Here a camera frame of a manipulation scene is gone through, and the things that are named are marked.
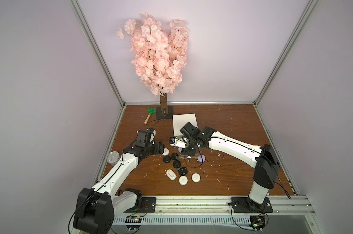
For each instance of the white round earphone case top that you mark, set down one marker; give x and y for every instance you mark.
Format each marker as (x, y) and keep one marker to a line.
(165, 152)

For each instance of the black earphone case upper left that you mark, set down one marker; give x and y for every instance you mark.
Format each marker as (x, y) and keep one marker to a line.
(166, 159)

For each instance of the circuit board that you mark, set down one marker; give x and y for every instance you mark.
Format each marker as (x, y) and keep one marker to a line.
(133, 223)
(257, 222)

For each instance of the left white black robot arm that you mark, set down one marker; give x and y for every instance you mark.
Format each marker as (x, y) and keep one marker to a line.
(97, 207)

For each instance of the white round earphone case right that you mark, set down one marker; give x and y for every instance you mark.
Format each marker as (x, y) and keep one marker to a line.
(196, 177)

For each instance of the white round earphone case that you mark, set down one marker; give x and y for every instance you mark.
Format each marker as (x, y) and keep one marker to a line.
(183, 180)
(196, 177)
(165, 152)

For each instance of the white oval earphone case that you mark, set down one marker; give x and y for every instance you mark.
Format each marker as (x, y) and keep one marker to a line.
(170, 174)

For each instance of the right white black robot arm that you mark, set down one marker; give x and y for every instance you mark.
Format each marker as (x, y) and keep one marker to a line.
(262, 158)

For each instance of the white three-drawer cabinet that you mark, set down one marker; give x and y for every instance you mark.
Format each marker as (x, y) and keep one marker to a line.
(180, 121)

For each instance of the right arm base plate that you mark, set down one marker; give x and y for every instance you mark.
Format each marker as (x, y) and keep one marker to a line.
(246, 205)

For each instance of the black earphone case lower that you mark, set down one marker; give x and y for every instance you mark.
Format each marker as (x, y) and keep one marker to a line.
(182, 171)

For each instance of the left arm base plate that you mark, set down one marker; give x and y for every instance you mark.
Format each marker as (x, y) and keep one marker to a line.
(147, 205)

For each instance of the pink blossom artificial tree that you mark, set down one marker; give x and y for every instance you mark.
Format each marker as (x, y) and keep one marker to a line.
(159, 57)

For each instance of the black earphone case middle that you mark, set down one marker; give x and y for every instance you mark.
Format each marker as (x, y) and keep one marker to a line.
(176, 164)

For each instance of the right circuit board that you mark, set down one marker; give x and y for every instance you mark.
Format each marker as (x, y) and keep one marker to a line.
(257, 222)

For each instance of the purple earphone case left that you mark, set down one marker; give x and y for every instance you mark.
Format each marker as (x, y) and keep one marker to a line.
(201, 158)

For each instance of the white round earphone case bottom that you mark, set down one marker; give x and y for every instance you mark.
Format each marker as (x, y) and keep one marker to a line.
(183, 180)

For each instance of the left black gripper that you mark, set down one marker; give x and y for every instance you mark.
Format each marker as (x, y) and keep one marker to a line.
(157, 149)

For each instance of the left circuit board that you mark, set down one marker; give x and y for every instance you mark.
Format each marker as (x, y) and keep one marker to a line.
(133, 223)

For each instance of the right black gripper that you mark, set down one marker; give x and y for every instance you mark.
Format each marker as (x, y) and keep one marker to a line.
(189, 149)

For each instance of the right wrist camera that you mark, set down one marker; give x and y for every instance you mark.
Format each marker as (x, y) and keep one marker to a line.
(178, 142)

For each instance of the clear drawer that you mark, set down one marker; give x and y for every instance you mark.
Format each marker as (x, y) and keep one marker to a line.
(192, 151)

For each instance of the green toy rake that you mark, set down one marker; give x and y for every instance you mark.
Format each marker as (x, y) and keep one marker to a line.
(150, 112)

